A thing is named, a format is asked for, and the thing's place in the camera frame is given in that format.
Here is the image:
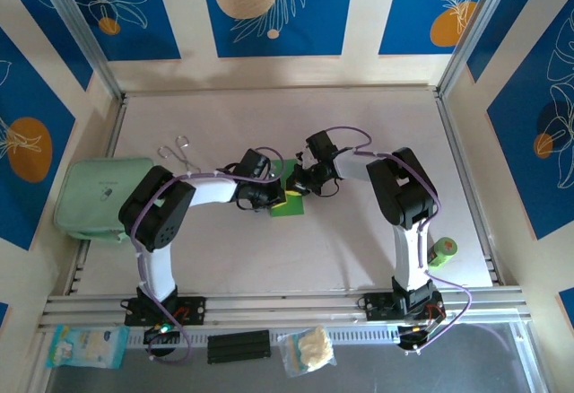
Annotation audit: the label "green paper sheet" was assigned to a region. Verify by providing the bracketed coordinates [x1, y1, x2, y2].
[268, 158, 307, 219]

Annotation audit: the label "metal scissors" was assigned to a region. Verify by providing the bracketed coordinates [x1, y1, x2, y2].
[156, 135, 201, 173]

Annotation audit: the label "green cylindrical battery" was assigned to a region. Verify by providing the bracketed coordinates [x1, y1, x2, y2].
[425, 236, 458, 271]

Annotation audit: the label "black ribbed block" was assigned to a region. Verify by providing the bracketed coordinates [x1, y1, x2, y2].
[206, 329, 273, 364]

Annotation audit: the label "clear bag with pale contents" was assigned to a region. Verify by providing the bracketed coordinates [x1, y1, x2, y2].
[277, 325, 337, 379]

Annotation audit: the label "mint green zip pouch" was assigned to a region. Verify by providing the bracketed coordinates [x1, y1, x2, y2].
[53, 155, 156, 244]

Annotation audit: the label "wet wipes packet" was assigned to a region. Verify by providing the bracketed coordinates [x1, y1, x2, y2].
[46, 324, 131, 371]

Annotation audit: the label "aluminium mounting rail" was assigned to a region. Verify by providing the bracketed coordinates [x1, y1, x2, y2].
[38, 285, 533, 334]

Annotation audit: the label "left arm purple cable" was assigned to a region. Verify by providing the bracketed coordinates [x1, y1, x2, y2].
[129, 146, 286, 363]

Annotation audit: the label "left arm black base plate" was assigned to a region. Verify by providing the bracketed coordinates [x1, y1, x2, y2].
[123, 296, 207, 327]

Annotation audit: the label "aluminium side rail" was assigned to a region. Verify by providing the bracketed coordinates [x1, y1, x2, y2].
[65, 94, 131, 296]
[434, 90, 506, 287]

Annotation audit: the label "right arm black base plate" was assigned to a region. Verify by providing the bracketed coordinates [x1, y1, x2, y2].
[361, 293, 445, 322]

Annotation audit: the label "white slotted cable duct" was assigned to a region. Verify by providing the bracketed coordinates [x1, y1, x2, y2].
[127, 326, 401, 349]

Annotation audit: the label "aluminium frame post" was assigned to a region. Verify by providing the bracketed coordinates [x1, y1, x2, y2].
[33, 0, 126, 100]
[437, 0, 552, 98]

